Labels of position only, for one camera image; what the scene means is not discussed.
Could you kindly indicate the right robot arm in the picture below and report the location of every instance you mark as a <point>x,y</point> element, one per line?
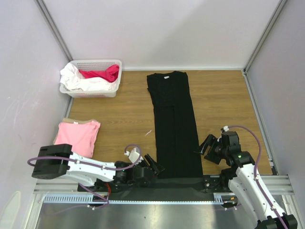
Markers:
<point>243,179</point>

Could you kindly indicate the magenta t-shirt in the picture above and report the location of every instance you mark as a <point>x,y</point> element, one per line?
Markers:
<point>110,74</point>

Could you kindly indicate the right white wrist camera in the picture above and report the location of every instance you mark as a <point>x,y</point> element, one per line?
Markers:
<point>225,129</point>

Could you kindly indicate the aluminium frame rail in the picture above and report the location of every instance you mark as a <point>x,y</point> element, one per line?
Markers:
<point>277,185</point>

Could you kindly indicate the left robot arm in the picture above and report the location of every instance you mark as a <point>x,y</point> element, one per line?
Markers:
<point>60,161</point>

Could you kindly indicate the white plastic laundry basket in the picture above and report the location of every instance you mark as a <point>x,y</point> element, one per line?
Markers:
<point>93,65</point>

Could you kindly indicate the black t-shirt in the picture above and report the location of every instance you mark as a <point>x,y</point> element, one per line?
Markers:
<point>175,126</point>

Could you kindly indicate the folded pink t-shirt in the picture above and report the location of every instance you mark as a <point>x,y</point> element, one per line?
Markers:
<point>81,137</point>

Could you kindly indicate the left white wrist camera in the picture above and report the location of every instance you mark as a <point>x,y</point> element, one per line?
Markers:
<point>134,155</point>

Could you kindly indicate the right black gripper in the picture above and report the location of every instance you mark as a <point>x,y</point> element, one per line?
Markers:
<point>213,150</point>

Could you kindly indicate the white t-shirt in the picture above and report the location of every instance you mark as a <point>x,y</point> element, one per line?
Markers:
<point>73,80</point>

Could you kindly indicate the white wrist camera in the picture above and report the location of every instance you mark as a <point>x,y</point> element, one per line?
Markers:
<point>134,155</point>
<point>225,129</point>

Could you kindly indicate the folded beige t-shirt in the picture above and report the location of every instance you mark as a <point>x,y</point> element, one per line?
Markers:
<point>73,121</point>

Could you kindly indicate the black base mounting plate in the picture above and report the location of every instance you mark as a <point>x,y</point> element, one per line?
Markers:
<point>170,189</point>

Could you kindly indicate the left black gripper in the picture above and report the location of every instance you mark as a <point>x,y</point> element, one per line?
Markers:
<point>152,163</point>

